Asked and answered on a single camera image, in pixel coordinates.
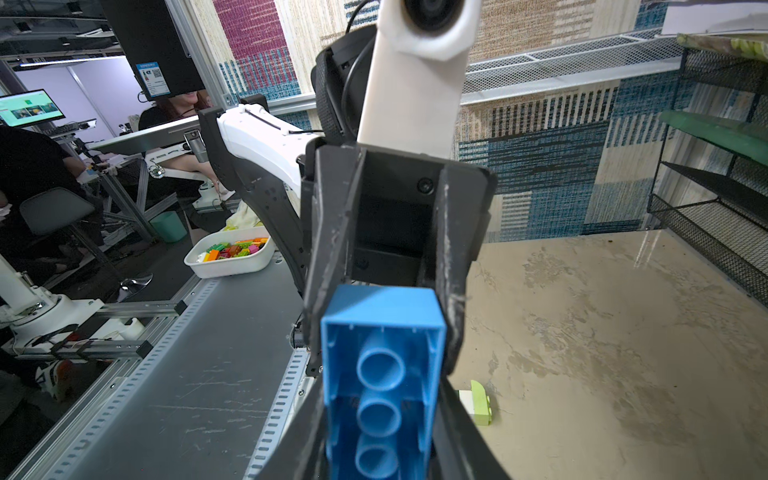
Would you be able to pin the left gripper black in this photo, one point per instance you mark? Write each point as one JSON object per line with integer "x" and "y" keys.
{"x": 391, "y": 218}

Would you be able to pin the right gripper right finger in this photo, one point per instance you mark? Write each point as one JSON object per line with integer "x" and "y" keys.
{"x": 459, "y": 450}

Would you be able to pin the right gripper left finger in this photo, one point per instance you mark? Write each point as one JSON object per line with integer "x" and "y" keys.
{"x": 301, "y": 451}

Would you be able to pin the lime green lego brick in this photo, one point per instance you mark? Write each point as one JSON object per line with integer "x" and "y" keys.
{"x": 481, "y": 410}

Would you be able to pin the cream square lego brick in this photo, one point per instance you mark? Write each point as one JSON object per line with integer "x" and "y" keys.
{"x": 467, "y": 400}

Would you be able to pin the long blue lego brick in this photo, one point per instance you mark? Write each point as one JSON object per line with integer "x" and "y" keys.
{"x": 382, "y": 353}

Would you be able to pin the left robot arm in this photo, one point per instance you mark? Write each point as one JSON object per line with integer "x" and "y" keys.
{"x": 262, "y": 160}

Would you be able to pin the white tray of lego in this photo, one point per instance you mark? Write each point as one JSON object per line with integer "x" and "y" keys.
{"x": 231, "y": 252}

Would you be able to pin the person at desk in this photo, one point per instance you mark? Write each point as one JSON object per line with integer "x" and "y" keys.
{"x": 177, "y": 108}

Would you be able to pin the green folder on shelf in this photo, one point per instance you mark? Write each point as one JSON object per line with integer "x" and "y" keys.
{"x": 747, "y": 140}

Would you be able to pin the computer monitor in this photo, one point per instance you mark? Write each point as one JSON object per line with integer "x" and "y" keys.
{"x": 29, "y": 108}

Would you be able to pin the white wire mesh basket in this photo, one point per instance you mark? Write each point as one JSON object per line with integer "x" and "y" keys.
{"x": 616, "y": 57}

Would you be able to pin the black wire shelf rack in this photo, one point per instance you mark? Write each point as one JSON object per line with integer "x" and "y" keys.
{"x": 712, "y": 199}

